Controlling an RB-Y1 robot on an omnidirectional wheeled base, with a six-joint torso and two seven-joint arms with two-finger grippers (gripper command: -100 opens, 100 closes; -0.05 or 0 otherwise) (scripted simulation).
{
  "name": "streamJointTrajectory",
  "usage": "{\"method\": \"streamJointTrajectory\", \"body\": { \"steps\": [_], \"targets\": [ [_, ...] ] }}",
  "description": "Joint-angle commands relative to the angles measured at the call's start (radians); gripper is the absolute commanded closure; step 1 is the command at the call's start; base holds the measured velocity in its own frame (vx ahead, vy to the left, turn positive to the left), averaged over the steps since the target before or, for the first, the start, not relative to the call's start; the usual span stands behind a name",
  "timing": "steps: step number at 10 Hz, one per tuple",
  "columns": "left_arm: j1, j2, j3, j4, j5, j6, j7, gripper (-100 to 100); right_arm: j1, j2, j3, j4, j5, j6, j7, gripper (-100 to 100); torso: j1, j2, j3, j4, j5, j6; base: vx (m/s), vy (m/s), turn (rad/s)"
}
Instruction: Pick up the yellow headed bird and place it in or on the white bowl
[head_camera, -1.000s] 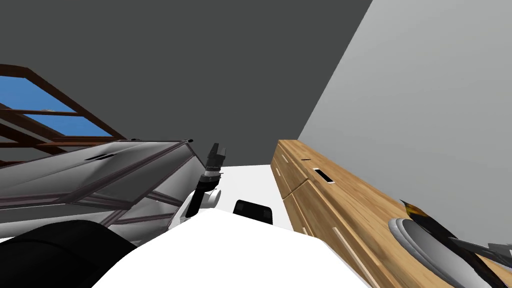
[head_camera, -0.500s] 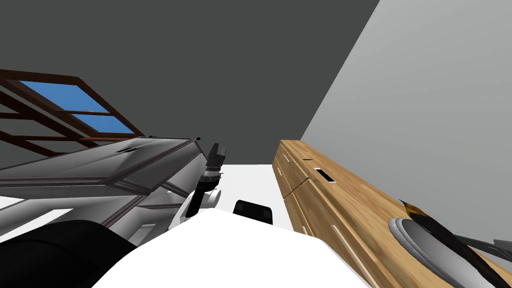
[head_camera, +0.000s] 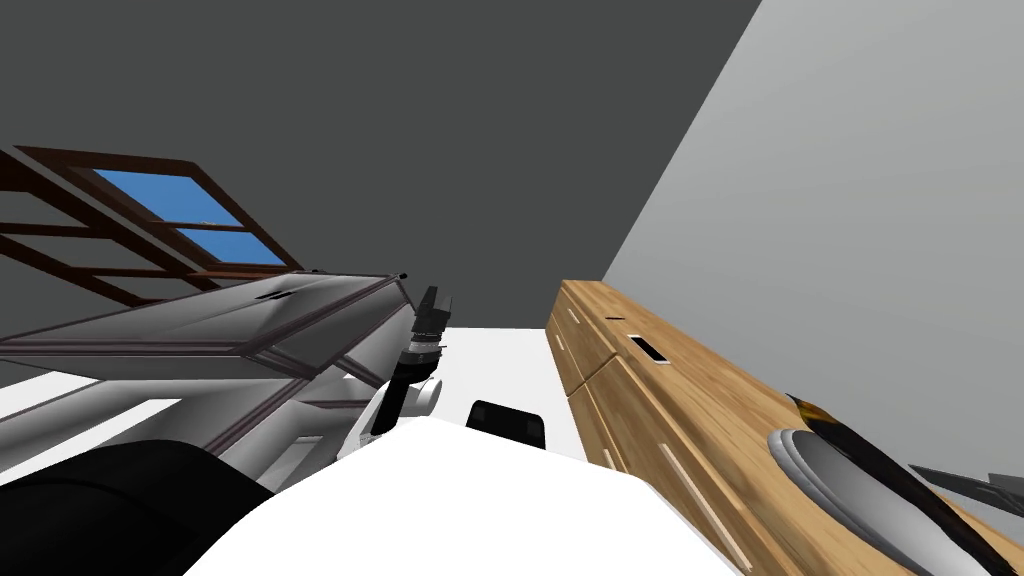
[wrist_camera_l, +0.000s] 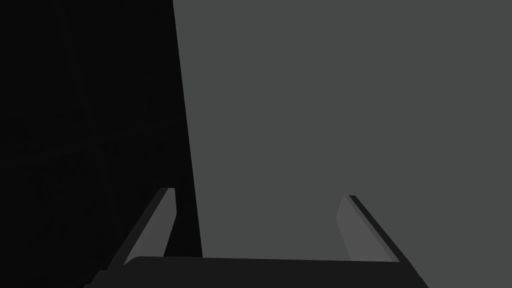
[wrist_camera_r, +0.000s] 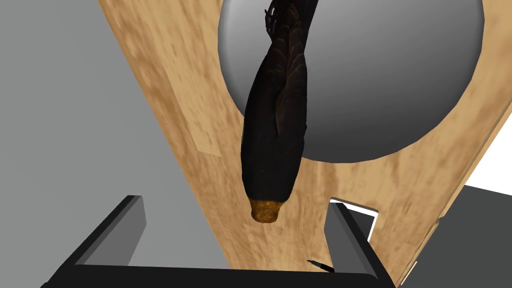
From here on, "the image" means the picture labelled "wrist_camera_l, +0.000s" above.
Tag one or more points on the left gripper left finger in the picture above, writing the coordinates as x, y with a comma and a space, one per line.
154, 228

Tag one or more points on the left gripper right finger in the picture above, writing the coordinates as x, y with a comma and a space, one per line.
362, 232

